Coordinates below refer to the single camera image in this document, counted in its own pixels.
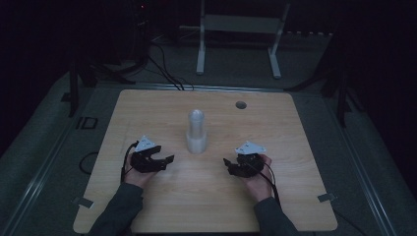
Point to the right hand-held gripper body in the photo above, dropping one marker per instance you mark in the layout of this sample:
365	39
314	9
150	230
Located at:
250	165

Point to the black rectangular floor frame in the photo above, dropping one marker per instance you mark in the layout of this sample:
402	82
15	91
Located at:
78	123

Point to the person's left hand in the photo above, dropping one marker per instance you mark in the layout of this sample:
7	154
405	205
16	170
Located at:
134	177

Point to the clear plastic bottle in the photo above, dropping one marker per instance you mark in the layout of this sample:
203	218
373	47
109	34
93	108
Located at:
196	131

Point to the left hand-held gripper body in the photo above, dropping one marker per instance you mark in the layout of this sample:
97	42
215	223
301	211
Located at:
146	165

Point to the white metal stand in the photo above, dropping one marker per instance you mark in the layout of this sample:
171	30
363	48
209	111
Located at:
241	23

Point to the grey tape strip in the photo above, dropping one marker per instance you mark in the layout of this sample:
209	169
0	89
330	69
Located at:
326	197
82	202

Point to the black tripod stand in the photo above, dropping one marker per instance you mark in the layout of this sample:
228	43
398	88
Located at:
73	91
342	98

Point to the dark equipment rack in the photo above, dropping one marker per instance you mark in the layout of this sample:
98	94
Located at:
141	29

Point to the person's right hand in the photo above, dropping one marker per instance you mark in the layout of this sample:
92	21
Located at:
262	187

